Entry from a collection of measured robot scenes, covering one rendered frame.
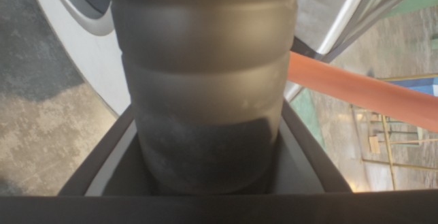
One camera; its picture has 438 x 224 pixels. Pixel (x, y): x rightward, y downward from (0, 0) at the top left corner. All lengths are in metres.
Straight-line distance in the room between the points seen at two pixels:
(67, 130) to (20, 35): 0.46
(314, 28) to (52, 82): 1.19
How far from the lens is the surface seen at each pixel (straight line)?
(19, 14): 1.35
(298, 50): 0.22
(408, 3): 4.86
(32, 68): 1.29
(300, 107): 2.57
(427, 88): 4.43
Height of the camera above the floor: 1.28
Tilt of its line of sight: 50 degrees down
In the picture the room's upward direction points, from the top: 86 degrees clockwise
